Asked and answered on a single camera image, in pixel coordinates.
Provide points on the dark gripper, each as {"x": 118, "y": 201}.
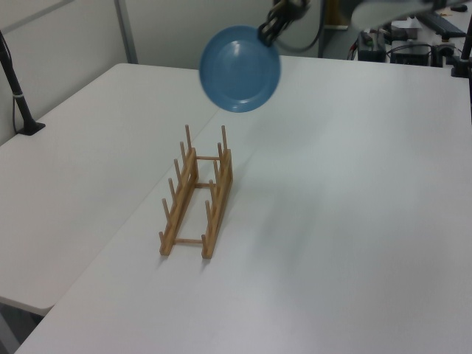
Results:
{"x": 291, "y": 5}

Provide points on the blue round plate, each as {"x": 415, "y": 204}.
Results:
{"x": 239, "y": 70}

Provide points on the wooden plate rack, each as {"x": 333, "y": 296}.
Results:
{"x": 184, "y": 191}

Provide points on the black device with green part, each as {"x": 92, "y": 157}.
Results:
{"x": 370, "y": 54}

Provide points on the black computer box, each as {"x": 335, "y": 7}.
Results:
{"x": 411, "y": 57}

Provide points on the black keyboard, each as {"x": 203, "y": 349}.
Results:
{"x": 442, "y": 24}

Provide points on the black computer mouse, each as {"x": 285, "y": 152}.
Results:
{"x": 458, "y": 7}

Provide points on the black clamp stand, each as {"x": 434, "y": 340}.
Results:
{"x": 461, "y": 66}

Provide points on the black pole with white band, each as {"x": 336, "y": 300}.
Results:
{"x": 23, "y": 107}

